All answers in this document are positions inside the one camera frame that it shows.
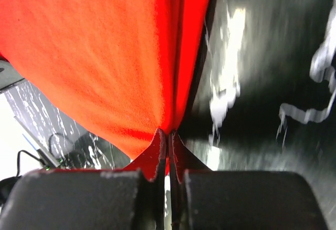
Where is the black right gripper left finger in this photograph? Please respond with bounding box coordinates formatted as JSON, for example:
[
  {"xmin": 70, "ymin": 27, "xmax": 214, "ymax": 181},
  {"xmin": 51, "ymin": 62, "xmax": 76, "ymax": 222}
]
[{"xmin": 123, "ymin": 129, "xmax": 167, "ymax": 229}]

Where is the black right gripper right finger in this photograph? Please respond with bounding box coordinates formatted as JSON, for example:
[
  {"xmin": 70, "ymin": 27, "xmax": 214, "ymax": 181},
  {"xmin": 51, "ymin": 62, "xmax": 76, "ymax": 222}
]
[{"xmin": 167, "ymin": 131, "xmax": 211, "ymax": 229}]

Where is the red t shirt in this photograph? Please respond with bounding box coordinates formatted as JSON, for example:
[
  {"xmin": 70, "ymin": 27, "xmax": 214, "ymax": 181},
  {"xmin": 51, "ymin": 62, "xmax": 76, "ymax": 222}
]
[{"xmin": 1, "ymin": 0, "xmax": 209, "ymax": 159}]

